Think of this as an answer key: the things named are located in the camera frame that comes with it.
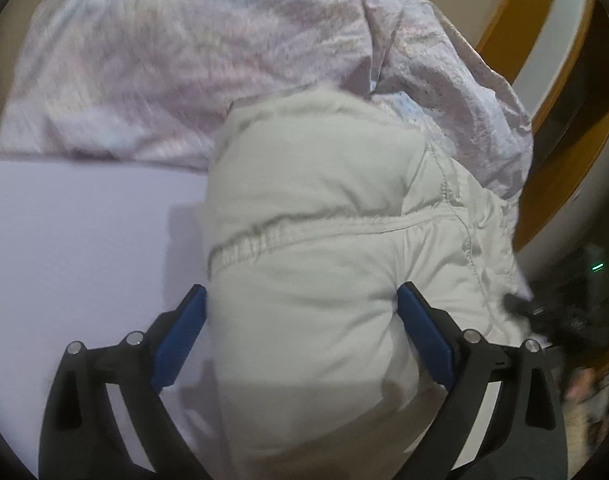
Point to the wooden cabinet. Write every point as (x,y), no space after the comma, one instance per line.
(559,170)

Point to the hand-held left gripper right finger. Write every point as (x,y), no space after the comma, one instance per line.
(427,340)

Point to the bed with lavender sheet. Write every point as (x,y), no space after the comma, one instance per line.
(84,235)

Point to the cream puffer jacket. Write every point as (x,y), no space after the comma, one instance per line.
(324,260)

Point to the pink floral quilt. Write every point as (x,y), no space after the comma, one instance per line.
(159,60)

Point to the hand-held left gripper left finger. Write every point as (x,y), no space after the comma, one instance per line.
(179,340)

